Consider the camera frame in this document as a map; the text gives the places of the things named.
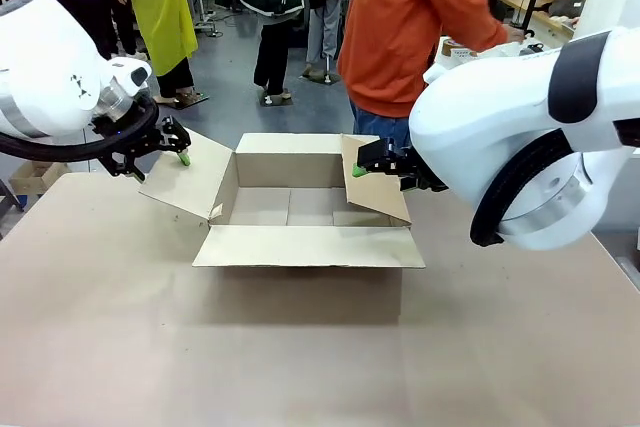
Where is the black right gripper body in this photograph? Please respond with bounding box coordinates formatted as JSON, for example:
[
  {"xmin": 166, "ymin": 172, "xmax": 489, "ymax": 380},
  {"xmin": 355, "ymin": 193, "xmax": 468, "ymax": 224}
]
[{"xmin": 390, "ymin": 145, "xmax": 450, "ymax": 194}]

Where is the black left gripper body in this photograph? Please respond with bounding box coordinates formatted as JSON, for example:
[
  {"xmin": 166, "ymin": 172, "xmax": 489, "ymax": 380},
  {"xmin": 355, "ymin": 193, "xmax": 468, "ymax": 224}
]
[{"xmin": 91, "ymin": 114, "xmax": 177, "ymax": 179}]

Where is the large cardboard box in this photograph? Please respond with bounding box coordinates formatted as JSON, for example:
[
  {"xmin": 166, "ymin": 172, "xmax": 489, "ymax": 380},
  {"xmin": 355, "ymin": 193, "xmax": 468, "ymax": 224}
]
[{"xmin": 138, "ymin": 127, "xmax": 427, "ymax": 326}]

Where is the orange-sleeved left forearm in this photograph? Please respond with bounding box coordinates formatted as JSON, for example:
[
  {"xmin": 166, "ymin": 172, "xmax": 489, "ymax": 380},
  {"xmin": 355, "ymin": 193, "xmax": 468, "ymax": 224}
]
[{"xmin": 464, "ymin": 0, "xmax": 512, "ymax": 54}]

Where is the small cardboard box on floor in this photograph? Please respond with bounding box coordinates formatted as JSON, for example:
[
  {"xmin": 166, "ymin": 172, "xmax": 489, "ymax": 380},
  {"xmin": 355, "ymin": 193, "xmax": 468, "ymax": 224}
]
[{"xmin": 8, "ymin": 160, "xmax": 70, "ymax": 197}]

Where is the person in orange sweater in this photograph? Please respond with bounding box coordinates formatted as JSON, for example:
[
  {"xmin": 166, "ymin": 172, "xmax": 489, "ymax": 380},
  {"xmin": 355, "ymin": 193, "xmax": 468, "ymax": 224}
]
[{"xmin": 336, "ymin": 0, "xmax": 525, "ymax": 137}]

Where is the brown tape roll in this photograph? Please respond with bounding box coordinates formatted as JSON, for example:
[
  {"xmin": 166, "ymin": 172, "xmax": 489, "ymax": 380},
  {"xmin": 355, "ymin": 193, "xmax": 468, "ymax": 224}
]
[{"xmin": 439, "ymin": 38, "xmax": 479, "ymax": 59}]

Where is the person in yellow apron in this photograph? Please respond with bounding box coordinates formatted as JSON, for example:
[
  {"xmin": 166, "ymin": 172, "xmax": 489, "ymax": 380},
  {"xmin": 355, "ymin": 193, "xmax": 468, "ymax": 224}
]
[{"xmin": 112, "ymin": 0, "xmax": 207, "ymax": 104}]

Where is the person in grey jacket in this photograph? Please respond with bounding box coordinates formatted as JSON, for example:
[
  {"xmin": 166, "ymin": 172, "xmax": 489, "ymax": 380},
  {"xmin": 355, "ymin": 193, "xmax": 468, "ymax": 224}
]
[{"xmin": 301, "ymin": 0, "xmax": 359, "ymax": 79}]

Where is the person in black striped jacket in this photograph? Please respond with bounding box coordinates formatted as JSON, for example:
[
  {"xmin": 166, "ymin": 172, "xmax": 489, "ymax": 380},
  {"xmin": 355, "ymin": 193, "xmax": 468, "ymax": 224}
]
[{"xmin": 214, "ymin": 0, "xmax": 307, "ymax": 101}]

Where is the wooden background workbench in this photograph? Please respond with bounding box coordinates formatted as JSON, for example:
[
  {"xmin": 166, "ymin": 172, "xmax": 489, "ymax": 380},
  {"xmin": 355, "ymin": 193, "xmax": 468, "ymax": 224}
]
[{"xmin": 498, "ymin": 0, "xmax": 581, "ymax": 41}]

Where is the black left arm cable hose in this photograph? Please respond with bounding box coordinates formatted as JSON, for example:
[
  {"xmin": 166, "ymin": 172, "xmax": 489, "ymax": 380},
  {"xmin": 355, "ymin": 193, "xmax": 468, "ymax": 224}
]
[{"xmin": 0, "ymin": 94, "xmax": 161, "ymax": 164}]

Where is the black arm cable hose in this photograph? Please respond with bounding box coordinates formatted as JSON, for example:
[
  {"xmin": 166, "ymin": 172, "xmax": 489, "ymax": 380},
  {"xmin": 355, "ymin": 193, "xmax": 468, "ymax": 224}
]
[
  {"xmin": 468, "ymin": 129, "xmax": 581, "ymax": 248},
  {"xmin": 0, "ymin": 94, "xmax": 161, "ymax": 164}
]

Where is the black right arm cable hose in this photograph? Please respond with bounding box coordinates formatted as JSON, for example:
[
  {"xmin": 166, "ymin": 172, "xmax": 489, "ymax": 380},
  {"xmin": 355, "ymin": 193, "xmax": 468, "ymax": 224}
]
[{"xmin": 468, "ymin": 129, "xmax": 581, "ymax": 248}]

